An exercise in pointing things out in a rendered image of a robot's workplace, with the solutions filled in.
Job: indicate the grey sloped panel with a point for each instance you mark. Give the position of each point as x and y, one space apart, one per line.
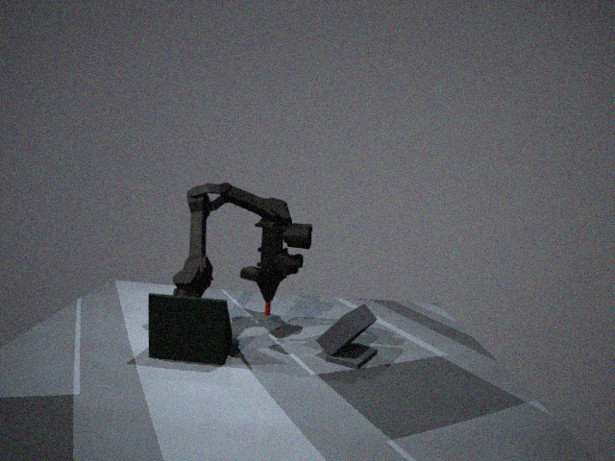
337 341

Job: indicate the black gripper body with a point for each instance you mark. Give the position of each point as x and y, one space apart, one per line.
266 270

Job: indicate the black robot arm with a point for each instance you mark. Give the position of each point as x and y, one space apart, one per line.
276 224

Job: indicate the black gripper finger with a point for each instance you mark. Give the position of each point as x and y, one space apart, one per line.
264 287
275 284

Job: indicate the dark red peg with grey band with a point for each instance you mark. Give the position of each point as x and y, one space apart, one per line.
267 305

